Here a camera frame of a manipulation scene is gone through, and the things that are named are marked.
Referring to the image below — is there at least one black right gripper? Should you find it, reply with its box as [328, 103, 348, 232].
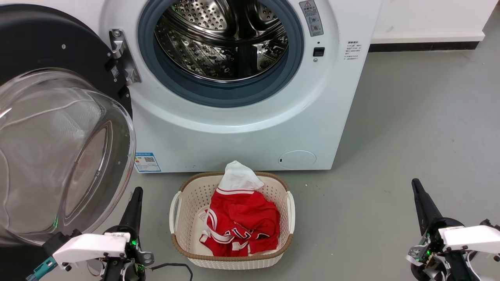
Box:
[406, 179, 464, 281]

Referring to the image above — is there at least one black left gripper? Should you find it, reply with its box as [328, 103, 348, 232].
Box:
[104, 187, 155, 281]

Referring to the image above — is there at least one black round glass washer door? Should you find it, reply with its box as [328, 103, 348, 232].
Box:
[0, 4, 137, 281]

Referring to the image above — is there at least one white front-load washing machine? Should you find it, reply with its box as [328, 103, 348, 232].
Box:
[39, 0, 383, 173]

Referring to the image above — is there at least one metal door hinge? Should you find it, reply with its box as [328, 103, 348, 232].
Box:
[109, 29, 142, 85]

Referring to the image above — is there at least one cream plastic laundry basket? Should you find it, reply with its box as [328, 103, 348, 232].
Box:
[169, 171, 296, 270]

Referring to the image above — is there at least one blue energy label sticker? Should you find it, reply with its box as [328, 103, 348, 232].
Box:
[134, 152, 161, 173]

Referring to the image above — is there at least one red sports jersey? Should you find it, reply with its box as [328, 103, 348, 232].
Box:
[199, 187, 281, 257]

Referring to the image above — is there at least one white cloth garment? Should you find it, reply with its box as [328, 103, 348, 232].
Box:
[218, 160, 265, 192]

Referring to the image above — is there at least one round white filter cover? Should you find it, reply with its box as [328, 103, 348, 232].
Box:
[278, 150, 317, 170]

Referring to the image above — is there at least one printed text label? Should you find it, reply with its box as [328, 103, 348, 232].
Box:
[344, 40, 360, 61]

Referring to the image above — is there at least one stainless steel washer drum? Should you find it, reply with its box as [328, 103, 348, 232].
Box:
[154, 0, 289, 82]

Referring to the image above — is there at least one grey warning label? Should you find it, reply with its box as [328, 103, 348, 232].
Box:
[299, 0, 324, 37]

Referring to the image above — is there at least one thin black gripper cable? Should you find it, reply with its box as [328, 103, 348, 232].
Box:
[150, 263, 194, 281]

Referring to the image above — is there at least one teal cable connector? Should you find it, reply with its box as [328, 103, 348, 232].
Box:
[26, 258, 58, 281]

